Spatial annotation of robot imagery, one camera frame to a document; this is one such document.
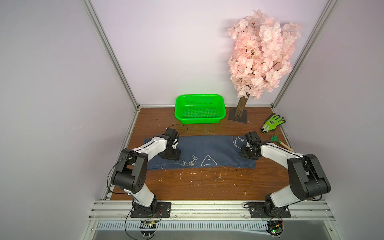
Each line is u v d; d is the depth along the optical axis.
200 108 1.18
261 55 0.68
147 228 0.72
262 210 0.73
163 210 0.73
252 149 0.68
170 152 0.78
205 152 0.93
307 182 0.44
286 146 0.97
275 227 0.70
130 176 0.46
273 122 1.08
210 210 0.74
